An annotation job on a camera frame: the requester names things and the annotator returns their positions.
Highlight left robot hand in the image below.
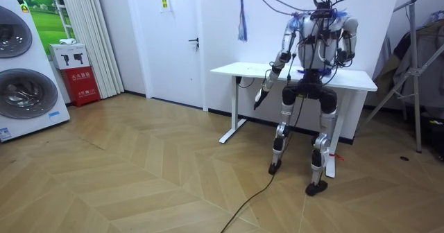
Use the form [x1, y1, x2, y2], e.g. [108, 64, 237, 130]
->
[253, 88, 270, 111]

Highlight white desk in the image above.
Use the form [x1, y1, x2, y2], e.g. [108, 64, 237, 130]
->
[210, 62, 378, 179]

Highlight robot legs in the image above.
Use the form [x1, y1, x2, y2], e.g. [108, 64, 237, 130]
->
[268, 78, 339, 197]

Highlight robot body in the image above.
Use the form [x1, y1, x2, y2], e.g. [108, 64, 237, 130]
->
[290, 0, 355, 85]

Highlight white door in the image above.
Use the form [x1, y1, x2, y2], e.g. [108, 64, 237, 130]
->
[133, 0, 206, 110]

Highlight grey metal drying rack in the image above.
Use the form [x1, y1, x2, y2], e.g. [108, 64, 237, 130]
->
[364, 0, 444, 154]

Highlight grey hanging clothes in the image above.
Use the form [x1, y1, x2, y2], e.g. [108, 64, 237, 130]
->
[373, 12, 444, 110]

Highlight black bin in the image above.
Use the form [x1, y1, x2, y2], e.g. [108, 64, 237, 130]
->
[420, 112, 444, 158]

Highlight white pleated curtain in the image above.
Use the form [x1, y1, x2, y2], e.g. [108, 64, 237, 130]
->
[58, 0, 125, 100]

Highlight red fire extinguisher box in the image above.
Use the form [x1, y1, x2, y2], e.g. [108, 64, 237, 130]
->
[60, 66, 102, 108]

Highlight white cardboard box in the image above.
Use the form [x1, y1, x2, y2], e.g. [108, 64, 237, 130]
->
[49, 42, 91, 71]

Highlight white ladder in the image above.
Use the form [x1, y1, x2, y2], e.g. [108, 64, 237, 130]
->
[49, 0, 74, 40]

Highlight white washing machine tower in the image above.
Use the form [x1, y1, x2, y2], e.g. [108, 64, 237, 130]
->
[0, 0, 71, 143]

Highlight cable bundle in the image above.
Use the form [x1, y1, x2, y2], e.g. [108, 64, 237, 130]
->
[237, 0, 315, 42]

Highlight black floor cable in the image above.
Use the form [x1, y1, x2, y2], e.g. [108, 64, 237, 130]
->
[220, 96, 306, 233]

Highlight green landscape wall poster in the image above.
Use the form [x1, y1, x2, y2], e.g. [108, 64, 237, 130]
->
[0, 0, 76, 56]

